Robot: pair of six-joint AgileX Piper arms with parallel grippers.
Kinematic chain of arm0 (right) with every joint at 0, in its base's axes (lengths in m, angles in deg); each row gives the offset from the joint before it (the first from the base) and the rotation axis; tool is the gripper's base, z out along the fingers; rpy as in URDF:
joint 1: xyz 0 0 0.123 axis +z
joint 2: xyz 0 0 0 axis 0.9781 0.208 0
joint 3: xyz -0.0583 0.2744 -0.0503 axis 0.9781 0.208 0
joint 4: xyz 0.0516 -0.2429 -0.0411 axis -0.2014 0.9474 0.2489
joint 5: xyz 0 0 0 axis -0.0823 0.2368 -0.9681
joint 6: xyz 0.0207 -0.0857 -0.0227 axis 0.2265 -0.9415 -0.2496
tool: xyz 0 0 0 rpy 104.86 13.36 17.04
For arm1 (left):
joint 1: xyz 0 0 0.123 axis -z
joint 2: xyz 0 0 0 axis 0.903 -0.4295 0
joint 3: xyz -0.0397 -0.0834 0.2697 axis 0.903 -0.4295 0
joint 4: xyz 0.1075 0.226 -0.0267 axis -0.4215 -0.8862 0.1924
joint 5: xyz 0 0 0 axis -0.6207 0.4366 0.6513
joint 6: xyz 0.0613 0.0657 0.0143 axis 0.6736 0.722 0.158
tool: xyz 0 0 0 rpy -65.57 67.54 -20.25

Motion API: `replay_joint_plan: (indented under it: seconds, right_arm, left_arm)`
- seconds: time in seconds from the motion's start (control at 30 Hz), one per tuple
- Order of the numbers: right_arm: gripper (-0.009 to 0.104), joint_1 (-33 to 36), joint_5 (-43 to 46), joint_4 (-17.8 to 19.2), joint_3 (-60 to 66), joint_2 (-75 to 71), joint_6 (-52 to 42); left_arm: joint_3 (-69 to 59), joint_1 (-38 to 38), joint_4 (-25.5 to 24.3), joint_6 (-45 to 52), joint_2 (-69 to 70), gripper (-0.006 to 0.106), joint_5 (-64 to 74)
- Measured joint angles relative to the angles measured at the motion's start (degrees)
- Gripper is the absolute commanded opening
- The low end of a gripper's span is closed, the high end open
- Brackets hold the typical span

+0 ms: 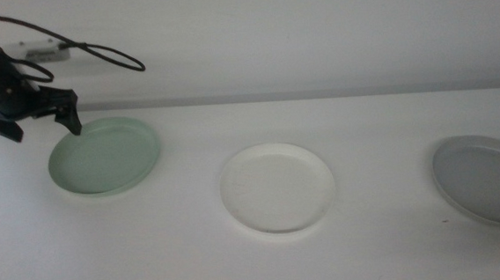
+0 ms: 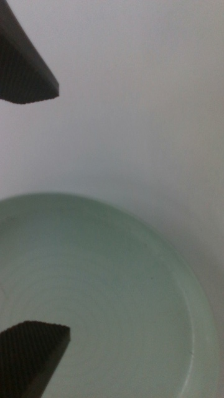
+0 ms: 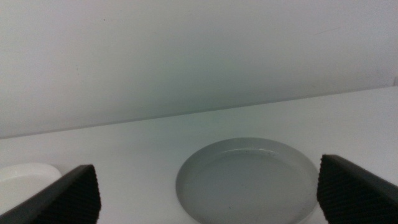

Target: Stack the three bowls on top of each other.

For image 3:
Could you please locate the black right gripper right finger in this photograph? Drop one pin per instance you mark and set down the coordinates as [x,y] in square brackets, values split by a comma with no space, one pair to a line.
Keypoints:
[357,196]

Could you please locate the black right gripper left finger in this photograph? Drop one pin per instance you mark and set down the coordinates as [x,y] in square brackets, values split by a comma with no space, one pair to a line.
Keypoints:
[65,199]

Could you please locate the white shallow bowl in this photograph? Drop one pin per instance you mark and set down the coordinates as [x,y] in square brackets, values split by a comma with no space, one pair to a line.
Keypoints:
[21,183]

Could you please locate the grey shallow bowl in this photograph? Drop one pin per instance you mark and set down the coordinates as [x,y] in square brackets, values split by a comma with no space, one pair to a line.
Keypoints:
[248,186]

